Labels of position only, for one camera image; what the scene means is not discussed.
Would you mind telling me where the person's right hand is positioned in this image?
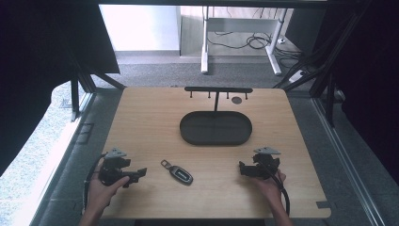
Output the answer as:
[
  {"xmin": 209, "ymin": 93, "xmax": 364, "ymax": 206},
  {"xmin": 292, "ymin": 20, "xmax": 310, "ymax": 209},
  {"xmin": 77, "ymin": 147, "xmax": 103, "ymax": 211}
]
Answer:
[{"xmin": 249, "ymin": 169, "xmax": 287, "ymax": 205}]

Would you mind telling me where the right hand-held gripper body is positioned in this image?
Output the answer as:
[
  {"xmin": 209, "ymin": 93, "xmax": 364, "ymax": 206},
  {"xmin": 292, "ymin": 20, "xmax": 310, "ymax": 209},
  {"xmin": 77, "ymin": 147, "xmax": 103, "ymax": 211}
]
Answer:
[{"xmin": 250, "ymin": 146, "xmax": 281, "ymax": 181}]

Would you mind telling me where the person's left hand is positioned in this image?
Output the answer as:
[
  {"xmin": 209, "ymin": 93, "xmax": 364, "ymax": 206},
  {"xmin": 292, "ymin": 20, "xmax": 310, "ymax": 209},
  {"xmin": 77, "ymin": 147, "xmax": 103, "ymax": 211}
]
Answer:
[{"xmin": 85, "ymin": 169, "xmax": 131, "ymax": 218}]

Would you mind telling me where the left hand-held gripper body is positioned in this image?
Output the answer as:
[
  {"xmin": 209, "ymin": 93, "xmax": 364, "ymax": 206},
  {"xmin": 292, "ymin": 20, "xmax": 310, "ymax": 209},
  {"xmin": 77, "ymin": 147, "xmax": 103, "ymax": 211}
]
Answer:
[{"xmin": 98, "ymin": 147, "xmax": 133, "ymax": 187}]

